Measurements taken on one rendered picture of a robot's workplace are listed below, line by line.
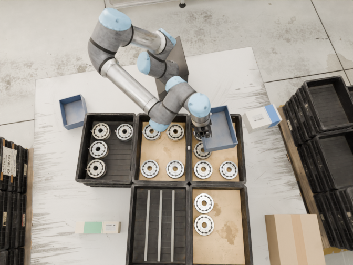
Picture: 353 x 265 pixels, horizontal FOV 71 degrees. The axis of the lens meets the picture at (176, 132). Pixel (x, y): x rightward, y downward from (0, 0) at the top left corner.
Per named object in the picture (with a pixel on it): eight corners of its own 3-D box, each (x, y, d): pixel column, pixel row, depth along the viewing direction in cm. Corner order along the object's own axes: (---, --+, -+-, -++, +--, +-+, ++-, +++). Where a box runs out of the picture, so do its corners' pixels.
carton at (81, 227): (79, 232, 142) (74, 233, 136) (80, 221, 144) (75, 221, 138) (120, 233, 142) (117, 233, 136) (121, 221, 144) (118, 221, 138)
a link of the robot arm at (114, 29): (153, 51, 147) (83, 35, 99) (167, 28, 141) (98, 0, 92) (167, 63, 144) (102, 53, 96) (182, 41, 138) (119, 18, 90)
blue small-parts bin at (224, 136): (196, 115, 126) (197, 109, 119) (224, 110, 127) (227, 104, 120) (204, 152, 119) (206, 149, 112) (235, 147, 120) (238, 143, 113)
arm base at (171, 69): (161, 66, 161) (149, 61, 154) (177, 57, 151) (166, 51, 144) (162, 88, 158) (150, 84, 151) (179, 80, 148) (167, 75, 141)
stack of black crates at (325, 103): (280, 106, 228) (303, 80, 185) (311, 101, 229) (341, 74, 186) (294, 148, 214) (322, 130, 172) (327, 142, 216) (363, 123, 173)
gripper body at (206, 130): (195, 140, 108) (193, 132, 97) (191, 122, 111) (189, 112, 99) (213, 137, 107) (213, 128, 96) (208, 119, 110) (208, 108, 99)
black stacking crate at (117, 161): (92, 120, 153) (85, 113, 143) (139, 121, 153) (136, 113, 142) (83, 184, 140) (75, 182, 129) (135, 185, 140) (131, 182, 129)
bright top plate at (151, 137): (143, 124, 147) (142, 124, 147) (159, 123, 147) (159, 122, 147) (143, 140, 144) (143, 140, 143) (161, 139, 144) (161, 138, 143)
